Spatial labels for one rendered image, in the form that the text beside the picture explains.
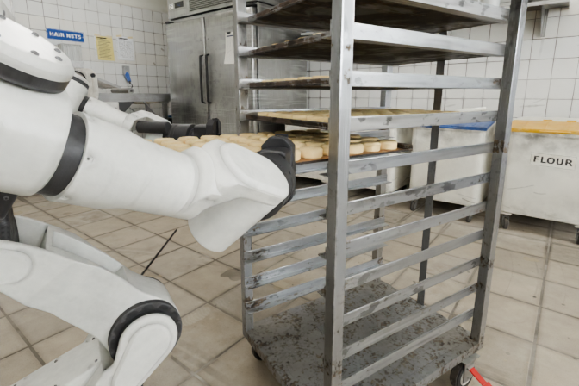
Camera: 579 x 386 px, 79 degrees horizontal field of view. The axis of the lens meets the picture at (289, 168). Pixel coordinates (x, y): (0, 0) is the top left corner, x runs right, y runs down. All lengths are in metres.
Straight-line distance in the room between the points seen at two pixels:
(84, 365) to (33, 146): 0.66
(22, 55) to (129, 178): 0.11
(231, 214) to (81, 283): 0.43
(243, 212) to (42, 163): 0.21
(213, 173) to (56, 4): 4.90
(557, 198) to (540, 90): 0.97
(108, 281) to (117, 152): 0.51
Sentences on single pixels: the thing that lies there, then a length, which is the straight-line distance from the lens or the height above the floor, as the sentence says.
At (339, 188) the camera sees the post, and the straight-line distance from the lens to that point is 0.70.
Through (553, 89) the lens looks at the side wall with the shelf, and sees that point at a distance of 3.41.
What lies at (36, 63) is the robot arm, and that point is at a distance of 0.28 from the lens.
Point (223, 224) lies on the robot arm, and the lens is 0.42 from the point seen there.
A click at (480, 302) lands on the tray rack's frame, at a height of 0.29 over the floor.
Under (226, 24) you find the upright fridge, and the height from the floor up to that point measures 1.61.
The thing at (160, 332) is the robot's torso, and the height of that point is 0.47.
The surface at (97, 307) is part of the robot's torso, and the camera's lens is 0.81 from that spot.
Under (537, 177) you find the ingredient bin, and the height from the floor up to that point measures 0.41.
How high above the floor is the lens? 0.93
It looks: 12 degrees down
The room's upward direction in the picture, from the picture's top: straight up
